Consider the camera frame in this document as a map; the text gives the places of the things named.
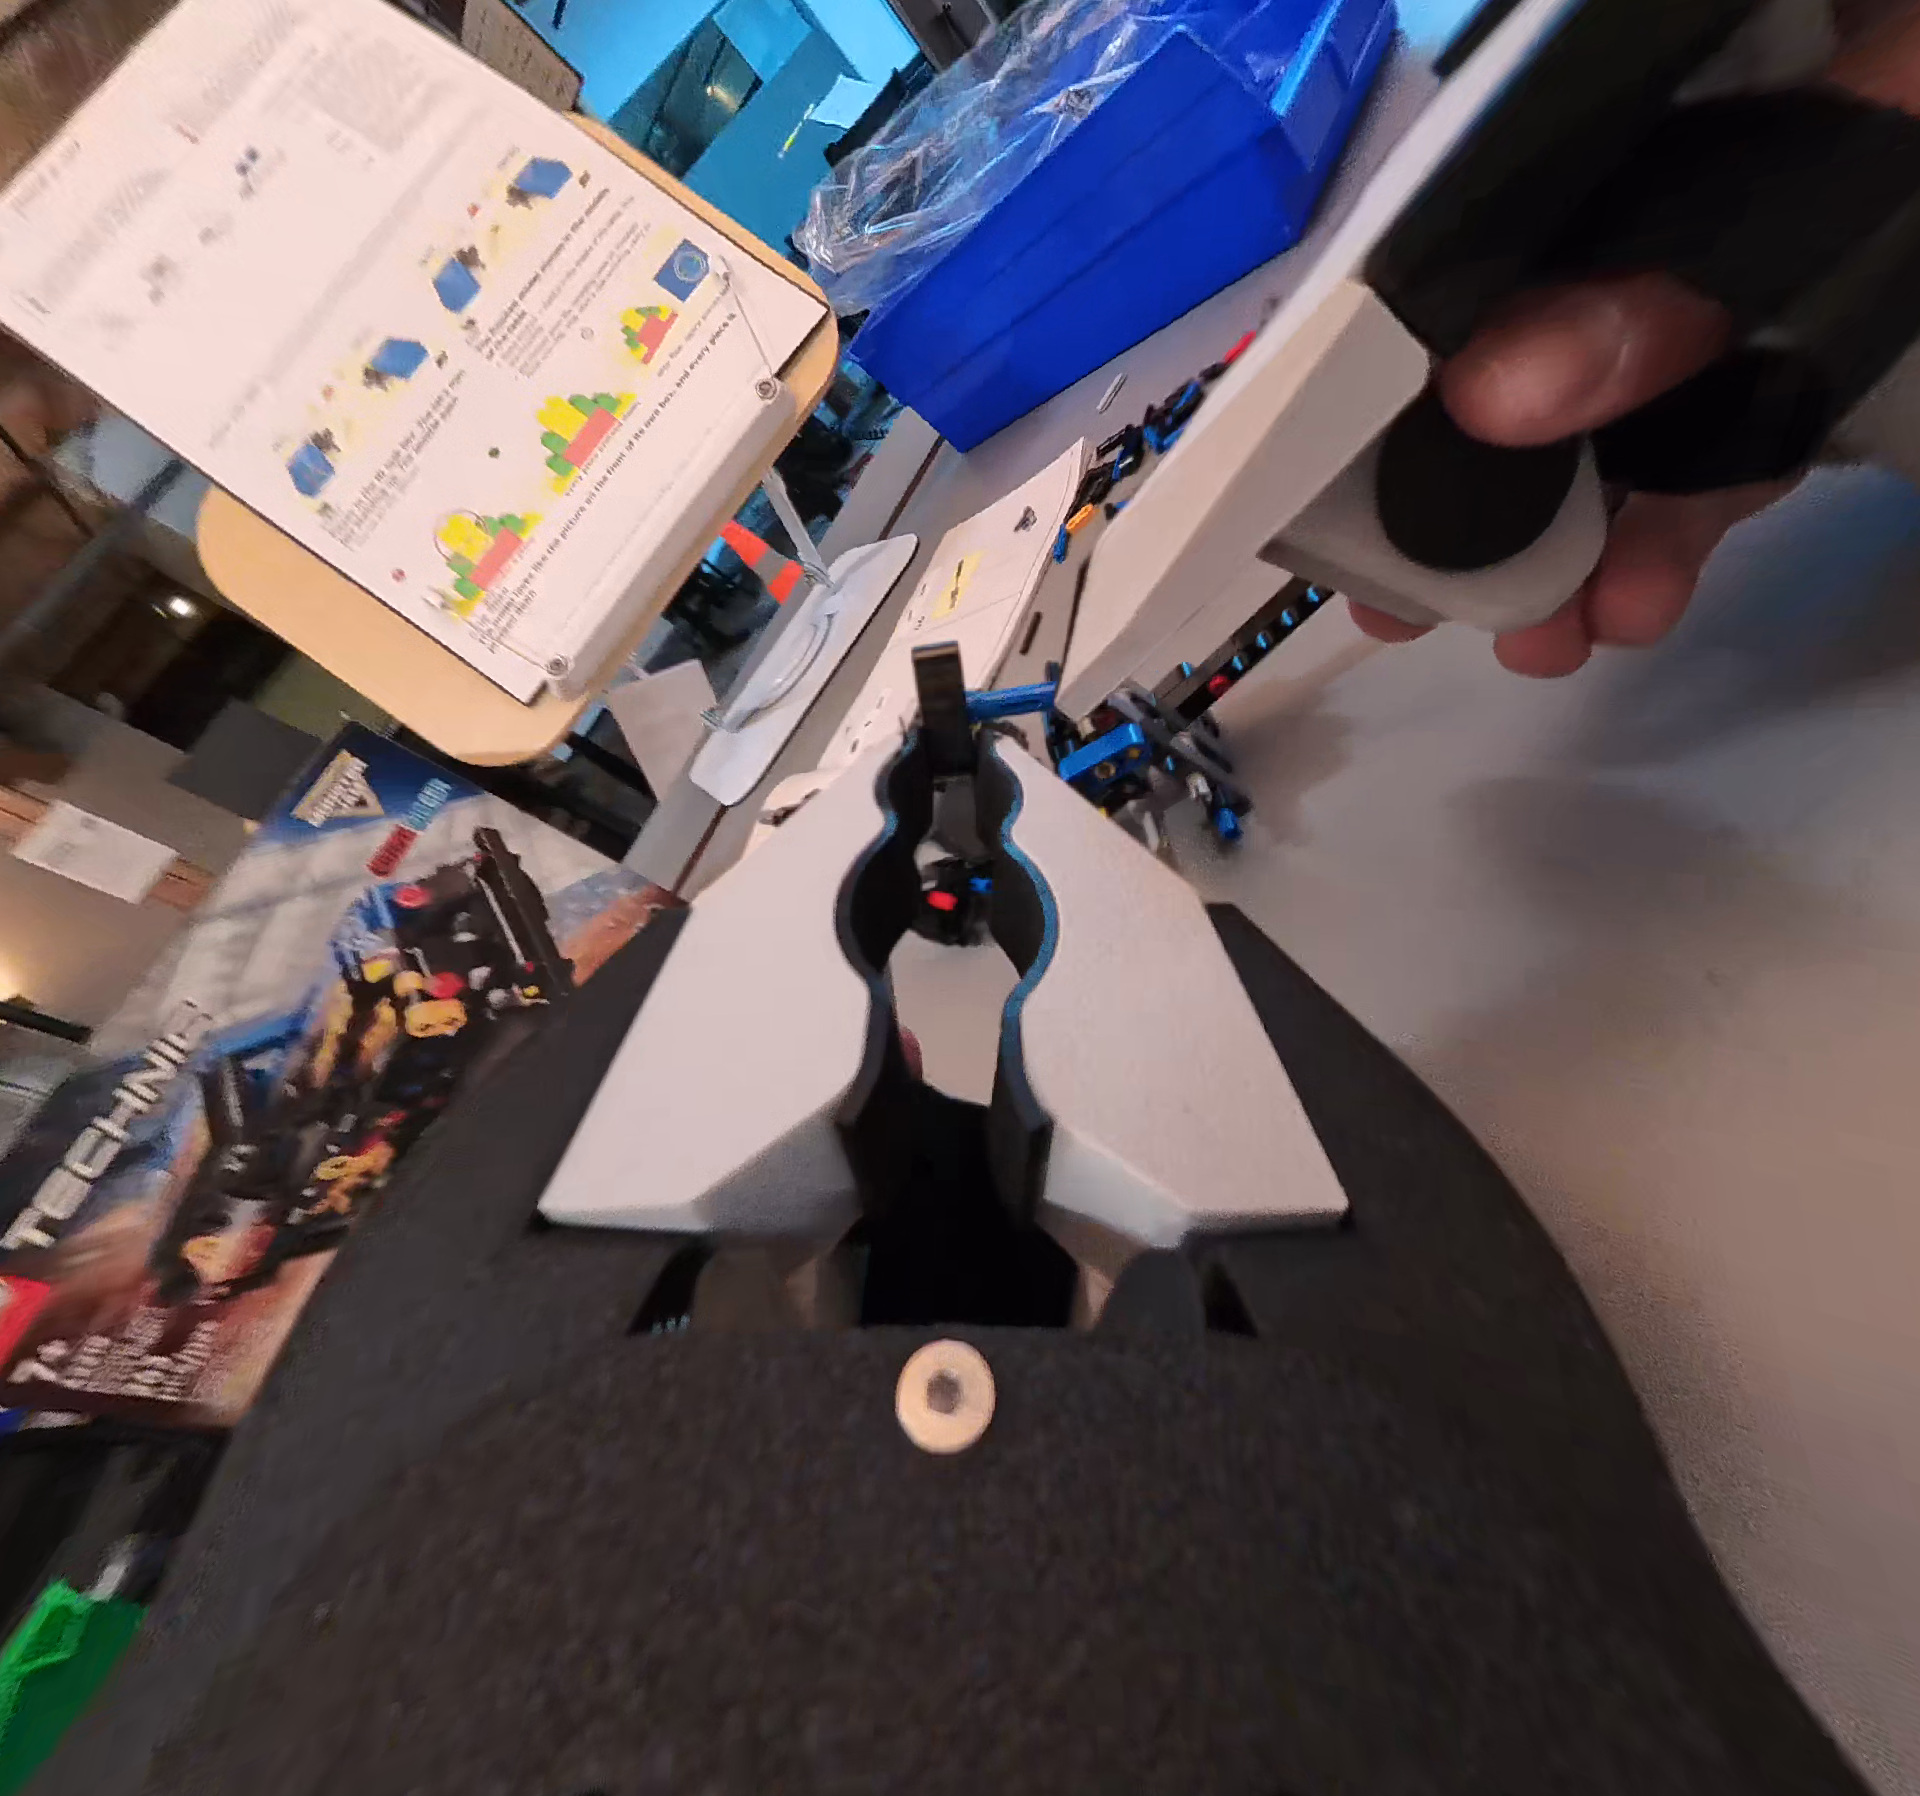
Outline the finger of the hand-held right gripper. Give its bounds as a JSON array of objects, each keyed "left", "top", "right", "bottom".
[{"left": 1050, "top": 280, "right": 1433, "bottom": 722}]

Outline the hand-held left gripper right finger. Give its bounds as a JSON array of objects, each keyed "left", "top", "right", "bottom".
[{"left": 972, "top": 733, "right": 1353, "bottom": 1324}]

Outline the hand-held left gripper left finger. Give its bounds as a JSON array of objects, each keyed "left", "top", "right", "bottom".
[{"left": 536, "top": 733, "right": 941, "bottom": 1324}]

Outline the small black lego connector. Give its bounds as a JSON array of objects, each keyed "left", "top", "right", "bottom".
[{"left": 911, "top": 640, "right": 981, "bottom": 789}]

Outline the pile of small lego parts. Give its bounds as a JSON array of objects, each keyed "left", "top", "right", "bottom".
[{"left": 1050, "top": 326, "right": 1265, "bottom": 556}]

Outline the lego instruction booklet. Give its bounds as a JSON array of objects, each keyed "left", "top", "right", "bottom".
[{"left": 757, "top": 440, "right": 1094, "bottom": 837}]

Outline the small lego beam assembly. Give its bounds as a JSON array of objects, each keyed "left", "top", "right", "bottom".
[{"left": 960, "top": 579, "right": 1340, "bottom": 856}]

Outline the lego set box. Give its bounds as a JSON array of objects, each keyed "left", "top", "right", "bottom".
[{"left": 0, "top": 719, "right": 690, "bottom": 1433}]

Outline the person's right hand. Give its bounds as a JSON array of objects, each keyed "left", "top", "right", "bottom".
[{"left": 1342, "top": 270, "right": 1817, "bottom": 680}]

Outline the blue plastic bin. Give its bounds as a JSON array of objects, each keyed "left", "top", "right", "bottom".
[{"left": 844, "top": 0, "right": 1424, "bottom": 458}]

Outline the clear plastic bag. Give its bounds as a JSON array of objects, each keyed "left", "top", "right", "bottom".
[{"left": 791, "top": 0, "right": 1175, "bottom": 317}]

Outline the printed instruction sheet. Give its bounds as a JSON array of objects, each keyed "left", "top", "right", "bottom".
[{"left": 0, "top": 0, "right": 835, "bottom": 707}]

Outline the green plastic bin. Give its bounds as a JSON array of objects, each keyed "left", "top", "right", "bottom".
[{"left": 0, "top": 1575, "right": 147, "bottom": 1757}]

